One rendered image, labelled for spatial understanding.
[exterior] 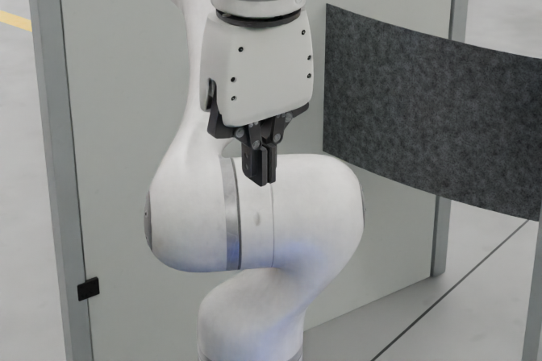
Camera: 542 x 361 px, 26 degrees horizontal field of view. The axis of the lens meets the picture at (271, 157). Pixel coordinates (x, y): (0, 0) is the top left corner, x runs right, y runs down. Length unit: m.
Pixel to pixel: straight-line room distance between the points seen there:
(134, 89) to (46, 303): 1.02
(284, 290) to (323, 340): 1.98
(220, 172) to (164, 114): 1.46
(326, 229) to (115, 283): 1.63
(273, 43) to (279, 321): 0.36
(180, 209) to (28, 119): 3.31
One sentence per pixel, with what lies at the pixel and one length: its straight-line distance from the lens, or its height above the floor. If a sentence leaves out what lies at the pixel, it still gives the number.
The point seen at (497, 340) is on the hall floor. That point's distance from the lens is 3.30.
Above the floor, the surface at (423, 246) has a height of 0.12.
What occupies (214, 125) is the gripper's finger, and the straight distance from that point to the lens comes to 1.05.
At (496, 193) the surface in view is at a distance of 2.76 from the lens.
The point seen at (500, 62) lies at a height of 0.92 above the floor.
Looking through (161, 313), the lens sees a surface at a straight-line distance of 2.93.
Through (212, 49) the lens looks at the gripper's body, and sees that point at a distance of 1.03.
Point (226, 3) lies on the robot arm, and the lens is 1.01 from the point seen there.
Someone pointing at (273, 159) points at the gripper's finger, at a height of 1.44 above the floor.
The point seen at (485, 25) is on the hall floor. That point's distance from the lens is 5.34.
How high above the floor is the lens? 1.96
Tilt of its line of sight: 28 degrees down
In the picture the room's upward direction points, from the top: straight up
